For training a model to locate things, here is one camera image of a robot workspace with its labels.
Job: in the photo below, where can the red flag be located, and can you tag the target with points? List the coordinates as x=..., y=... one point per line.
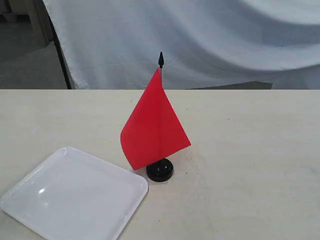
x=153, y=131

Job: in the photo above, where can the black round flag base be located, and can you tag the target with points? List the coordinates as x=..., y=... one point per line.
x=160, y=171

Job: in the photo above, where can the white draped cloth backdrop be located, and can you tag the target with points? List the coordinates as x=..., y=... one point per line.
x=115, y=44

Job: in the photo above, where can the white square plastic tray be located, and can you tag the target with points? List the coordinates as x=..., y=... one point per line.
x=73, y=195

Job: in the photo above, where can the black backdrop stand pole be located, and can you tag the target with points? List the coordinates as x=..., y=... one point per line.
x=60, y=56

